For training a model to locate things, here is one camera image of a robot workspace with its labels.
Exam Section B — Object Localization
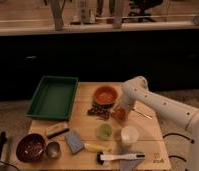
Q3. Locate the red apple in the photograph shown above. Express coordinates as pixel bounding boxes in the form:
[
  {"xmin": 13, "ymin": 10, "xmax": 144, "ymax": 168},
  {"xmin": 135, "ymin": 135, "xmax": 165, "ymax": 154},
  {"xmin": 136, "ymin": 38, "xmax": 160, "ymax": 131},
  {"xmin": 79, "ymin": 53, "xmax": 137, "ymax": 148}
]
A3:
[{"xmin": 112, "ymin": 108, "xmax": 126, "ymax": 122}]

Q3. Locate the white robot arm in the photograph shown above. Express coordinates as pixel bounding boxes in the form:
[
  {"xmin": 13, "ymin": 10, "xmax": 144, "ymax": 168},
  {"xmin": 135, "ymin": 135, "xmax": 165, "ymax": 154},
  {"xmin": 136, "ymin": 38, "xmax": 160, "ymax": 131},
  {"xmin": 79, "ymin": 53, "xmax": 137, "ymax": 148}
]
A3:
[{"xmin": 119, "ymin": 76, "xmax": 199, "ymax": 171}]

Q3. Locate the small metal cup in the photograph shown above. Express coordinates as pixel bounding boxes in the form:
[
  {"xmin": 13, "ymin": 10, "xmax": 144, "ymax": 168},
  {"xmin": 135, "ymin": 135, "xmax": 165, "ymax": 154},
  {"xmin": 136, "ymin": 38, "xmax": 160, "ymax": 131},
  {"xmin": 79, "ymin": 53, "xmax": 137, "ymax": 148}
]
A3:
[{"xmin": 45, "ymin": 141, "xmax": 61, "ymax": 159}]

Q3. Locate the silver fork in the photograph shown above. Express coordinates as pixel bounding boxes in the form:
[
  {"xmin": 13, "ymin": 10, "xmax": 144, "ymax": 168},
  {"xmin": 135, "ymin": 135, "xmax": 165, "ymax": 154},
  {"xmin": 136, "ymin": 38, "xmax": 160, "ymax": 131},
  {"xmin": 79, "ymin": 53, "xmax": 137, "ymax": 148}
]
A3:
[{"xmin": 133, "ymin": 108, "xmax": 153, "ymax": 120}]

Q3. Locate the orange bowl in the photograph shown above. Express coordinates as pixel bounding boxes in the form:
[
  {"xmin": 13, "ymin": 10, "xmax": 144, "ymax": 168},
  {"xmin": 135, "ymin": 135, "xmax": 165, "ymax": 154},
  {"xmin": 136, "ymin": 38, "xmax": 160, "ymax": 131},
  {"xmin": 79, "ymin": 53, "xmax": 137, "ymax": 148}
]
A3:
[{"xmin": 93, "ymin": 86, "xmax": 118, "ymax": 105}]

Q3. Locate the dark grape bunch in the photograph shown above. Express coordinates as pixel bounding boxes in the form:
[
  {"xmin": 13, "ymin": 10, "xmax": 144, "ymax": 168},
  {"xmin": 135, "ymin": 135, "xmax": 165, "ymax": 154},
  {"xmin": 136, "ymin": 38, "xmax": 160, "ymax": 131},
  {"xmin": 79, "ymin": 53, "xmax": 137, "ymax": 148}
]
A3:
[{"xmin": 87, "ymin": 104, "xmax": 110, "ymax": 120}]

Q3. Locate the yellow banana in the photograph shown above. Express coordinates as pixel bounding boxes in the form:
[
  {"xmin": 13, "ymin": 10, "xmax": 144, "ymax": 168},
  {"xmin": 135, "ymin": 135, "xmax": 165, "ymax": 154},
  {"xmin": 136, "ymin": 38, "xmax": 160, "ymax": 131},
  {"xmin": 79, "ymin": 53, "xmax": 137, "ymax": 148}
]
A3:
[{"xmin": 84, "ymin": 143, "xmax": 111, "ymax": 152}]

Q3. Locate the grey cloth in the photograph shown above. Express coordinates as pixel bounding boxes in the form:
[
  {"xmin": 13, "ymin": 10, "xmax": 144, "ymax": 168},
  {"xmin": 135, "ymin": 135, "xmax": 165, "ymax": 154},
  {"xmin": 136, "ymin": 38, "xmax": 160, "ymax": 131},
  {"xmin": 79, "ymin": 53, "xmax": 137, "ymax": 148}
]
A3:
[{"xmin": 118, "ymin": 146, "xmax": 145, "ymax": 171}]

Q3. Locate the blue sponge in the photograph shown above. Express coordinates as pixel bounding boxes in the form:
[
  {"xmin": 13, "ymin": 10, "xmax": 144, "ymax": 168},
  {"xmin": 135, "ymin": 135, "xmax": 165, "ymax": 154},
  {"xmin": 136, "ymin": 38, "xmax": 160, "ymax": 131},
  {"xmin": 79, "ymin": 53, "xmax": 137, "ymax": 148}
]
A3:
[{"xmin": 65, "ymin": 131, "xmax": 84, "ymax": 154}]

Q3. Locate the wooden block eraser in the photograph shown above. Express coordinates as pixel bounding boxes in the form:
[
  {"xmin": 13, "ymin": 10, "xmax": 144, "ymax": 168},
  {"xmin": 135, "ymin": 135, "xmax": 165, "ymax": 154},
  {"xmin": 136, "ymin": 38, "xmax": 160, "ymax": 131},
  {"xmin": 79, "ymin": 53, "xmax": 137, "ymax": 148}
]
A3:
[{"xmin": 46, "ymin": 122, "xmax": 69, "ymax": 138}]

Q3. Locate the green plastic tray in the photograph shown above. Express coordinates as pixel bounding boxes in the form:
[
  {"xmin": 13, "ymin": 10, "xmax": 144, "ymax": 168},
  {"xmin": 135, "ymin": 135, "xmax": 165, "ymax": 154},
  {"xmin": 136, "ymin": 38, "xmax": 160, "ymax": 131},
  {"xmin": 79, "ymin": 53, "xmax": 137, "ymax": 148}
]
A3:
[{"xmin": 26, "ymin": 76, "xmax": 78, "ymax": 121}]

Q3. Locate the black office chair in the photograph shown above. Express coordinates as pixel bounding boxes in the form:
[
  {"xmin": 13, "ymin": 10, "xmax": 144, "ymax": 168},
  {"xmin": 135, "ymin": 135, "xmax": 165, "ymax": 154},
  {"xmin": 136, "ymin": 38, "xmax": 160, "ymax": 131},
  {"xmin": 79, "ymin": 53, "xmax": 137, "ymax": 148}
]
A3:
[{"xmin": 122, "ymin": 0, "xmax": 163, "ymax": 23}]

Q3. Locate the dark red bowl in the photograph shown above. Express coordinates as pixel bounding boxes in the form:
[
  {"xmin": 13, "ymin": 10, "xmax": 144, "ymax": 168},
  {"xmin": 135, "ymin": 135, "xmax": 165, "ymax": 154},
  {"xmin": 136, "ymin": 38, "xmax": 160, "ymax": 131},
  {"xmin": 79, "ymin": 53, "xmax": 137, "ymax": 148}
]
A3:
[{"xmin": 16, "ymin": 133, "xmax": 45, "ymax": 163}]

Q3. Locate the white handled dish brush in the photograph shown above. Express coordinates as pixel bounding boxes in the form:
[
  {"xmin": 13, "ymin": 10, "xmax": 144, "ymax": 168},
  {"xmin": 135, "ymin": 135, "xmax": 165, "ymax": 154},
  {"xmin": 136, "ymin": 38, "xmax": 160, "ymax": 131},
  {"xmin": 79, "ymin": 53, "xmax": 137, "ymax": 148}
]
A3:
[{"xmin": 96, "ymin": 153, "xmax": 145, "ymax": 164}]

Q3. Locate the black cable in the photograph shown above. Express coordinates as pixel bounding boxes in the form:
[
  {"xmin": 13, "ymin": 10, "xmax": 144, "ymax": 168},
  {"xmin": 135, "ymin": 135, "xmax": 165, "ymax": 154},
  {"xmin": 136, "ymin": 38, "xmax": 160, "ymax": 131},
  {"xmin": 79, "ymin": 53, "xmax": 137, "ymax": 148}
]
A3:
[{"xmin": 162, "ymin": 132, "xmax": 196, "ymax": 171}]

